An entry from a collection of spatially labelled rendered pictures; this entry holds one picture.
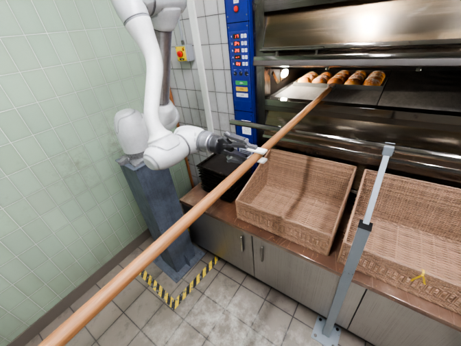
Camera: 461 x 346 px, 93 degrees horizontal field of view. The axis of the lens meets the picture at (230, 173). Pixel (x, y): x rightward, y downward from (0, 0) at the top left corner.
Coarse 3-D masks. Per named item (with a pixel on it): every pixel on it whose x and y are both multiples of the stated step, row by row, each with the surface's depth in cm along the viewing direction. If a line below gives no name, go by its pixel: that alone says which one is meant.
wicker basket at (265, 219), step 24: (264, 168) 152; (288, 168) 149; (312, 168) 140; (336, 168) 132; (240, 192) 133; (264, 192) 155; (288, 192) 152; (312, 192) 144; (336, 192) 136; (240, 216) 135; (264, 216) 124; (312, 216) 132; (336, 216) 130; (312, 240) 118
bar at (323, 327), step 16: (256, 128) 110; (272, 128) 104; (352, 144) 87; (368, 144) 84; (384, 144) 81; (384, 160) 81; (448, 160) 72; (368, 208) 80; (368, 224) 79; (352, 256) 87; (352, 272) 92; (336, 304) 109; (320, 320) 137; (320, 336) 130; (336, 336) 130
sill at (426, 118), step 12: (300, 108) 130; (312, 108) 126; (324, 108) 122; (336, 108) 118; (348, 108) 115; (360, 108) 112; (372, 108) 109; (384, 108) 107; (396, 108) 106; (408, 108) 104; (420, 120) 101; (432, 120) 98; (444, 120) 96; (456, 120) 94
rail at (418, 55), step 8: (256, 56) 115; (264, 56) 112; (272, 56) 110; (280, 56) 108; (288, 56) 106; (296, 56) 104; (304, 56) 102; (312, 56) 100; (320, 56) 98; (328, 56) 96; (336, 56) 95; (344, 56) 93; (352, 56) 91; (360, 56) 90; (368, 56) 88; (376, 56) 87; (384, 56) 86; (392, 56) 84; (400, 56) 83; (408, 56) 82; (416, 56) 80; (424, 56) 79; (432, 56) 78; (440, 56) 77; (448, 56) 76; (456, 56) 75
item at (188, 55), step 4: (188, 44) 149; (176, 48) 150; (180, 48) 148; (184, 48) 146; (188, 48) 148; (192, 48) 151; (176, 52) 152; (184, 52) 148; (188, 52) 149; (192, 52) 152; (184, 56) 150; (188, 56) 150; (192, 56) 152; (180, 60) 153; (184, 60) 152; (188, 60) 150
